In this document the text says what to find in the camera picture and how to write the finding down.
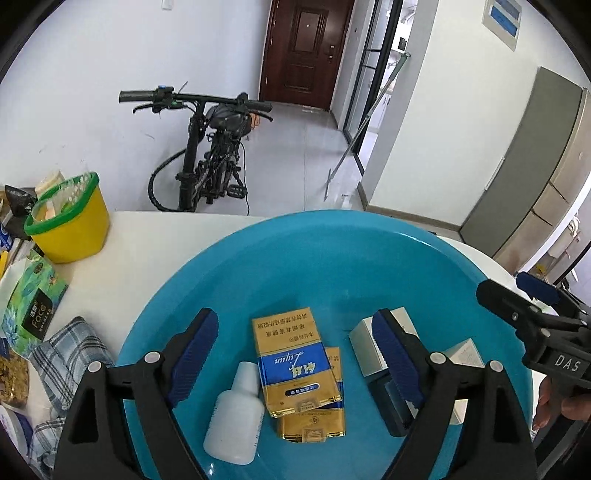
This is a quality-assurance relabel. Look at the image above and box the white plastic bottle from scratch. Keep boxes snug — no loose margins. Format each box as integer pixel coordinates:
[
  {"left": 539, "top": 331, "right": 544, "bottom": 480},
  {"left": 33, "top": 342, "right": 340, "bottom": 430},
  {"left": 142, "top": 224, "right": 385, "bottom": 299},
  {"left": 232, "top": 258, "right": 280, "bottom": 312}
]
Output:
[{"left": 204, "top": 362, "right": 266, "bottom": 466}]

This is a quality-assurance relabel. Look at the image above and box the cream barcode box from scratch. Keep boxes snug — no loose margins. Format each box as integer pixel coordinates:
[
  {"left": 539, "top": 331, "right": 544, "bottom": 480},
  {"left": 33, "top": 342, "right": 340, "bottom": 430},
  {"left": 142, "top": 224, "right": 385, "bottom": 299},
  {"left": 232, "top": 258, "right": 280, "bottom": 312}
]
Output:
[{"left": 349, "top": 307, "right": 418, "bottom": 379}]

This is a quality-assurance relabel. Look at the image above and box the gold blue cigarette carton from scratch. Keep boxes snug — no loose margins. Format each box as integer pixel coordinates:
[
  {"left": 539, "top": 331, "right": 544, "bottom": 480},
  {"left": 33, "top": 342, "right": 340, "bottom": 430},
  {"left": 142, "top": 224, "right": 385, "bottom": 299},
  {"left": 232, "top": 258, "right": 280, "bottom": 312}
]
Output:
[{"left": 252, "top": 308, "right": 342, "bottom": 418}]

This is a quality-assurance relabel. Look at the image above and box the gold cigarette pack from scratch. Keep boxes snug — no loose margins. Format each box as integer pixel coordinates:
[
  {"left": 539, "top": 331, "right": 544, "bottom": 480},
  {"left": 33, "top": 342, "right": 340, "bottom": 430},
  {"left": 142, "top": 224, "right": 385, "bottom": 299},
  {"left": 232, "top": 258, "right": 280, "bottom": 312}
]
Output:
[{"left": 276, "top": 347, "right": 346, "bottom": 443}]

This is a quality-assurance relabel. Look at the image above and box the person right hand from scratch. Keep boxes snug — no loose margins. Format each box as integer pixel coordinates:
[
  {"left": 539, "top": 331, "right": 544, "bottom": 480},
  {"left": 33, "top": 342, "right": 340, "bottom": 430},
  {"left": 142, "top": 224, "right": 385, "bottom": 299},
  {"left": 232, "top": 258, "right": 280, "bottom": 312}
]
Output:
[{"left": 533, "top": 377, "right": 591, "bottom": 431}]

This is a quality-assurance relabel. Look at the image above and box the blue plaid shirt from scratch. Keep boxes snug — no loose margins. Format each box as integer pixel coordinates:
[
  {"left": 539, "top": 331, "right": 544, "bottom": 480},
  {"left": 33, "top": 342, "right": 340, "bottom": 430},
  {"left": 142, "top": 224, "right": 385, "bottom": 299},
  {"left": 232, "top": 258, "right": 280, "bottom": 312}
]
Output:
[{"left": 29, "top": 317, "right": 113, "bottom": 479}]

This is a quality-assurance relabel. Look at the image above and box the gold grey refrigerator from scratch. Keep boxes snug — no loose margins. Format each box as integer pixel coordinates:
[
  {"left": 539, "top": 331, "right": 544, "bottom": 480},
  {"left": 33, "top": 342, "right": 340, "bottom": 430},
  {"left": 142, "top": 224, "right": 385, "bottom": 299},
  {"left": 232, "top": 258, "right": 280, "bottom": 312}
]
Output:
[{"left": 460, "top": 67, "right": 590, "bottom": 273}]

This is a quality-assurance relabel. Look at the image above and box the black-lid cereal jar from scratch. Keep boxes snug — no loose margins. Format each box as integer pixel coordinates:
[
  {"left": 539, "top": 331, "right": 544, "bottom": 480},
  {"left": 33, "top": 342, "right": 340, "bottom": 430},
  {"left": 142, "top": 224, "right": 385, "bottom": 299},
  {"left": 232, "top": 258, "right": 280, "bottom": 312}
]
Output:
[{"left": 0, "top": 352, "right": 29, "bottom": 408}]

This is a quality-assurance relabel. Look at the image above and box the green floral tissue pack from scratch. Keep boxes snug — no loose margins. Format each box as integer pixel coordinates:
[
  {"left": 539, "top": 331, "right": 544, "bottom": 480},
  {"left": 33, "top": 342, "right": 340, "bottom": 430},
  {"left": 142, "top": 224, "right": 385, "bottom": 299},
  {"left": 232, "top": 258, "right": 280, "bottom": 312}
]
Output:
[{"left": 1, "top": 251, "right": 68, "bottom": 359}]

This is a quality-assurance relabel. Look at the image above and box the blue plastic basin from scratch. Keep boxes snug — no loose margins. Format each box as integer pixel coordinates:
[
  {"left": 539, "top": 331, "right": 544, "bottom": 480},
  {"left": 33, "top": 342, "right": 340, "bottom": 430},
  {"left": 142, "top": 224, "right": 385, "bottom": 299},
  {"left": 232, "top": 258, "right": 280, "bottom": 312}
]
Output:
[{"left": 118, "top": 211, "right": 533, "bottom": 479}]

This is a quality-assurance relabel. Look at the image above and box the yellow green-rimmed bucket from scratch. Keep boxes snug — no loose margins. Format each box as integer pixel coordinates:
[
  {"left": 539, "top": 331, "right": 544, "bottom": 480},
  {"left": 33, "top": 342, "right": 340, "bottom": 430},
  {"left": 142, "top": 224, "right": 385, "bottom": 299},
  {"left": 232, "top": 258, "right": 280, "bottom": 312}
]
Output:
[{"left": 24, "top": 172, "right": 110, "bottom": 264}]

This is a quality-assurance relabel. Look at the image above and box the mop with metal pole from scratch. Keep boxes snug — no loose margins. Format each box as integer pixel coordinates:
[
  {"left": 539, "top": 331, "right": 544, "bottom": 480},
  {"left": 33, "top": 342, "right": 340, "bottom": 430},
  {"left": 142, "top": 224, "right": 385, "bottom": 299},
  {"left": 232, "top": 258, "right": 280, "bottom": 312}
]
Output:
[{"left": 324, "top": 52, "right": 412, "bottom": 200}]

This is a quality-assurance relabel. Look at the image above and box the black bicycle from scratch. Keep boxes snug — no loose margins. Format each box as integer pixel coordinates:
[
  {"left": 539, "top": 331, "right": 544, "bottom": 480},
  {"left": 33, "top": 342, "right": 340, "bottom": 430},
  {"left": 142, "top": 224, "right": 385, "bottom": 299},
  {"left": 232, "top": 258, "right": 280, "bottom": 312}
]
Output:
[{"left": 118, "top": 86, "right": 273, "bottom": 213}]

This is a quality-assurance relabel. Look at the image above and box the brown entrance door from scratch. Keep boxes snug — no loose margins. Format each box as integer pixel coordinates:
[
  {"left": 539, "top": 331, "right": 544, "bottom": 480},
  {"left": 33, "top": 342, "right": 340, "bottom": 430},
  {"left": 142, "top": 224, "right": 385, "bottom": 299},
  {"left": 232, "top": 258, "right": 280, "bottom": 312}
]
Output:
[{"left": 259, "top": 0, "right": 353, "bottom": 111}]

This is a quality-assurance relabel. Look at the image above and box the wall electrical panel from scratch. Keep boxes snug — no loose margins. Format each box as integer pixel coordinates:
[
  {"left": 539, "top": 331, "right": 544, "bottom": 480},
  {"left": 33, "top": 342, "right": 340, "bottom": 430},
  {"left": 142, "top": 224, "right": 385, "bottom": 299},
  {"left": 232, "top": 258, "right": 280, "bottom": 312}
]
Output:
[{"left": 482, "top": 0, "right": 522, "bottom": 51}]

